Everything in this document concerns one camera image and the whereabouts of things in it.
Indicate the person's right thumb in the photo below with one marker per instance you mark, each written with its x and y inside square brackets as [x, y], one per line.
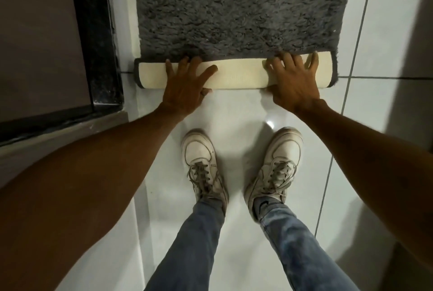
[271, 91]

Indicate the black stone door frame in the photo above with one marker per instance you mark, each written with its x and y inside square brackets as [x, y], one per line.
[98, 47]

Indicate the person's right little finger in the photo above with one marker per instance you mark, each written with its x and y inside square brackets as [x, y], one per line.
[314, 61]

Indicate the grey door panel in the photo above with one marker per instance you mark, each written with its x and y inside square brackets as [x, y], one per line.
[37, 40]

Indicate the white right sneaker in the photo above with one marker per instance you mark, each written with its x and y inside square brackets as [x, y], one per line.
[280, 162]

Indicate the person's left forearm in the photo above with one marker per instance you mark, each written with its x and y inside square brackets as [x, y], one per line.
[84, 179]

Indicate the person's left hand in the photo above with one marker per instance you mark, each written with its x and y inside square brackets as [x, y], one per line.
[182, 91]

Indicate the person's right hand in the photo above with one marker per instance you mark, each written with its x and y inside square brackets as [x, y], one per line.
[297, 87]

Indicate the person's left thumb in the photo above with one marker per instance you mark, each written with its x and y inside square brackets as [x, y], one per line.
[205, 93]

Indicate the person's left little finger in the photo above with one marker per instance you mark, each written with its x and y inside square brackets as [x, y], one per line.
[169, 65]

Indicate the blue jeans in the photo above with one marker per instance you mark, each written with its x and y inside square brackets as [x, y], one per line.
[189, 250]

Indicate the person's left middle finger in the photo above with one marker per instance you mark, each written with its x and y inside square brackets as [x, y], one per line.
[196, 64]

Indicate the white sneaker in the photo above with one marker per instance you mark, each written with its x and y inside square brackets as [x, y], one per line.
[203, 162]
[280, 162]

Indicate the grey shaggy floor mat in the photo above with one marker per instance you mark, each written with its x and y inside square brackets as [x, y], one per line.
[236, 10]

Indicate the white left sneaker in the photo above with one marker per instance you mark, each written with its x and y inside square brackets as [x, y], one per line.
[203, 162]

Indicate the person's right forearm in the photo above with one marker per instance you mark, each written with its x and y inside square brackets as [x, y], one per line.
[375, 162]

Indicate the person's right middle finger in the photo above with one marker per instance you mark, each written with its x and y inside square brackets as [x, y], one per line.
[287, 60]

